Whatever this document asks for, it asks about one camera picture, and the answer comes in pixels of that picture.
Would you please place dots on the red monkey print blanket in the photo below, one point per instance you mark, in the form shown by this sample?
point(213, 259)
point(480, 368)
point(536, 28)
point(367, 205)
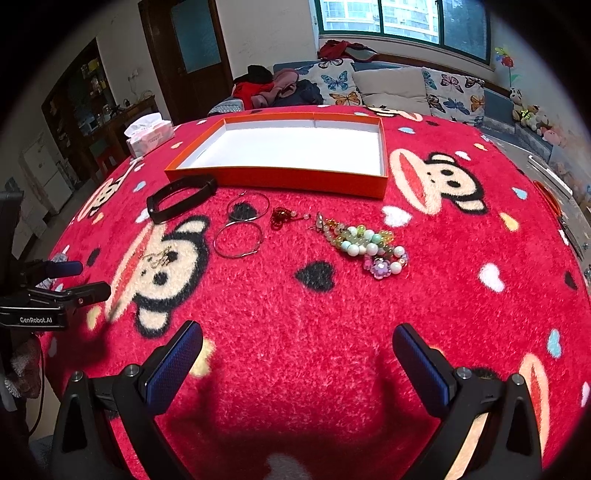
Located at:
point(298, 358)

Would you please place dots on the blue sofa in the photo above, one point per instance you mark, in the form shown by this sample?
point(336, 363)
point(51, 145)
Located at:
point(498, 109)

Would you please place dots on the pink tissue pack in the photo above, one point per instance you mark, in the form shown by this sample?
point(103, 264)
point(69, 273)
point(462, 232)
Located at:
point(147, 133)

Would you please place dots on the dark shelf cabinet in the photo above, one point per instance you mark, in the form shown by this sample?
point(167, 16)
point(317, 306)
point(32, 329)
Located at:
point(74, 107)

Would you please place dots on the red knot charm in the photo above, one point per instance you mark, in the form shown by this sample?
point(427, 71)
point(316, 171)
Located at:
point(282, 216)

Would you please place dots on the butterfly pillow right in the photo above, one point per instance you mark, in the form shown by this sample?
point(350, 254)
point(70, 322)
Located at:
point(455, 97)

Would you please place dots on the dark wooden door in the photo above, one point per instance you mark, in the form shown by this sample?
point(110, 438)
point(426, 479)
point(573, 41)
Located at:
point(188, 53)

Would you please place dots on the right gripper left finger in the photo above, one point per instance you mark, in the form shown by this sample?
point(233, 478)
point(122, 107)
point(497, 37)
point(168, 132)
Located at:
point(85, 445)

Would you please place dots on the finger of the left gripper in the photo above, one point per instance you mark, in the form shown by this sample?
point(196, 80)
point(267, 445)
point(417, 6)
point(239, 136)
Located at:
point(41, 270)
point(84, 295)

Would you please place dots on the silver hoop earring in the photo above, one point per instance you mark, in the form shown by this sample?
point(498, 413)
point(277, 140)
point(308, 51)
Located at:
point(247, 206)
point(238, 239)

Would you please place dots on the pile of clothes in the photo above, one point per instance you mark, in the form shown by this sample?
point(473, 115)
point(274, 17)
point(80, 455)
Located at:
point(258, 88)

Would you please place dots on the red clothes on sill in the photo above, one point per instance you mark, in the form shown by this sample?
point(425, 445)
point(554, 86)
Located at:
point(335, 49)

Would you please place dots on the plush toys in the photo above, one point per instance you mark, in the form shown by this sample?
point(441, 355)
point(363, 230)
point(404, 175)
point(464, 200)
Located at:
point(534, 118)

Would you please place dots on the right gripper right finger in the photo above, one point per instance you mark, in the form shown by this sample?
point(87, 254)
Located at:
point(487, 425)

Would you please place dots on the window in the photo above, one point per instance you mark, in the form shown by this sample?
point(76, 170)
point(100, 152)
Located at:
point(460, 26)

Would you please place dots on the black fitness band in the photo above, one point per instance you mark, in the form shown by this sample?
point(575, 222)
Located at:
point(179, 197)

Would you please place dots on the butterfly pillow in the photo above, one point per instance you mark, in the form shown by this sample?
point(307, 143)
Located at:
point(334, 78)
point(455, 97)

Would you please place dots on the beige cushion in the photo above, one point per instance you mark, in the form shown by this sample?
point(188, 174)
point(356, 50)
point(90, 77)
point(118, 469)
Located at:
point(398, 89)

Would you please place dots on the orange tray white interior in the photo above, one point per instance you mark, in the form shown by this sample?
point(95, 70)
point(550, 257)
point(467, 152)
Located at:
point(318, 150)

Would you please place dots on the butterfly pillow left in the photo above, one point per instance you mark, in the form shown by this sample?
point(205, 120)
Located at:
point(334, 78)

